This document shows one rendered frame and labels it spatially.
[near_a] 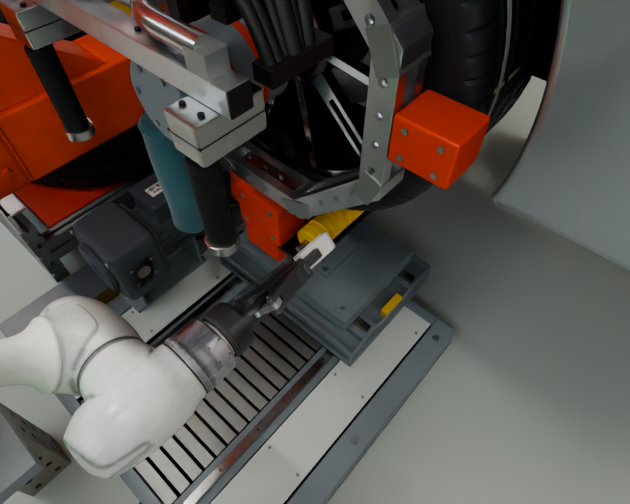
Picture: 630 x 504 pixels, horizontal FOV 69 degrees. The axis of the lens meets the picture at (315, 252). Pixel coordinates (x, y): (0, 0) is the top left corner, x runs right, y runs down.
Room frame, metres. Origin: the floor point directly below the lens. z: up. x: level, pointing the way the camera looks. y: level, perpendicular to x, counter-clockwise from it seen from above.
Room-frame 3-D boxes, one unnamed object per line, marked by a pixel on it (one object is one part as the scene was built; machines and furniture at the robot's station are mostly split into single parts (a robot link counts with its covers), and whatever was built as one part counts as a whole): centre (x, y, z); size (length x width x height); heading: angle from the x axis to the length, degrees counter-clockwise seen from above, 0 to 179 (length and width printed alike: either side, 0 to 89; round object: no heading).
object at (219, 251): (0.37, 0.12, 0.83); 0.04 x 0.04 x 0.16
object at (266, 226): (0.69, 0.06, 0.48); 0.16 x 0.12 x 0.17; 138
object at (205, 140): (0.39, 0.10, 0.93); 0.09 x 0.05 x 0.05; 138
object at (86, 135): (0.60, 0.37, 0.83); 0.04 x 0.04 x 0.16
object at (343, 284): (0.79, -0.02, 0.32); 0.40 x 0.30 x 0.28; 48
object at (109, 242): (0.79, 0.38, 0.26); 0.42 x 0.18 x 0.35; 138
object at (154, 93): (0.61, 0.14, 0.85); 0.21 x 0.14 x 0.14; 138
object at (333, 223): (0.65, -0.07, 0.51); 0.29 x 0.06 x 0.06; 138
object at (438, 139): (0.46, -0.15, 0.85); 0.09 x 0.08 x 0.07; 48
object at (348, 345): (0.79, -0.02, 0.13); 0.50 x 0.36 x 0.10; 48
